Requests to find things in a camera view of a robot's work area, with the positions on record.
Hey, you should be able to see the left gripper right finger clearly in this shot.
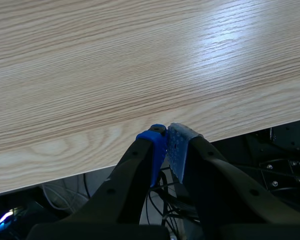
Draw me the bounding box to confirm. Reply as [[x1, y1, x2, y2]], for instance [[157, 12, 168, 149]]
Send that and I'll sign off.
[[166, 122, 300, 240]]

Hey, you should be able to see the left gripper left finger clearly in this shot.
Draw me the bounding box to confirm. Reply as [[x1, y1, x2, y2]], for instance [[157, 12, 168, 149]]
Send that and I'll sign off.
[[25, 124, 171, 240]]

